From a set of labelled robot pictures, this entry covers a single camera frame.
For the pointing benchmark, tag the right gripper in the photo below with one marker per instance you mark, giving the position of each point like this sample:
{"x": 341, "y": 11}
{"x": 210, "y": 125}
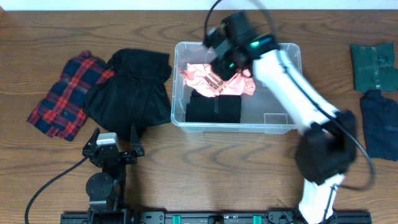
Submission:
{"x": 221, "y": 69}

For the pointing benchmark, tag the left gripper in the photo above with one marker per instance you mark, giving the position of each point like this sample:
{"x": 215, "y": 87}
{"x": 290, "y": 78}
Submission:
{"x": 127, "y": 160}

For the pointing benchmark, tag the pink printed shirt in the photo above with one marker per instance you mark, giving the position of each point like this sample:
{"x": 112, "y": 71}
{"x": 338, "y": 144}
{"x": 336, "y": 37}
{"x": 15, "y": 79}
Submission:
{"x": 207, "y": 83}

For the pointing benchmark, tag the black taped cloth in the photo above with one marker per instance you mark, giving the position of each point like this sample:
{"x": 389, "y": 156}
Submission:
{"x": 220, "y": 109}

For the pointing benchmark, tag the navy cloth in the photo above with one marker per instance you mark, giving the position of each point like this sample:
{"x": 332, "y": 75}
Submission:
{"x": 380, "y": 125}

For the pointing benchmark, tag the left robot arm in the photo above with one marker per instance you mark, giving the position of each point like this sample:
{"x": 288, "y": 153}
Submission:
{"x": 106, "y": 189}

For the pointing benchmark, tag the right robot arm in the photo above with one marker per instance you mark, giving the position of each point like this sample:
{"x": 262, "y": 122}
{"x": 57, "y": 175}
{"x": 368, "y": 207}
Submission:
{"x": 326, "y": 148}

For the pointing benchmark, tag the large black garment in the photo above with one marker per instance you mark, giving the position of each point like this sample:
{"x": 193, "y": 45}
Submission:
{"x": 135, "y": 97}

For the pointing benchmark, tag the clear plastic storage bin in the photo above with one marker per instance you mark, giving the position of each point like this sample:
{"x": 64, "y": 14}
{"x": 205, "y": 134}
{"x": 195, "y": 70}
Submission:
{"x": 260, "y": 113}

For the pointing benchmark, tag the red navy plaid shirt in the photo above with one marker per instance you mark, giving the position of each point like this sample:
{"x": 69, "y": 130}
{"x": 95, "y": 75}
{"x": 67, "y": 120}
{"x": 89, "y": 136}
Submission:
{"x": 60, "y": 113}

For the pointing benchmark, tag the folded green taped cloth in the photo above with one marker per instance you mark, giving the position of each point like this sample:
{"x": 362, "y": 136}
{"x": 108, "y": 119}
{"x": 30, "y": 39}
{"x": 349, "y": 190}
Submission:
{"x": 373, "y": 67}

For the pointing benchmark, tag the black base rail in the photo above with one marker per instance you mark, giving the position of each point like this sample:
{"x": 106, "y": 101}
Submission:
{"x": 271, "y": 217}

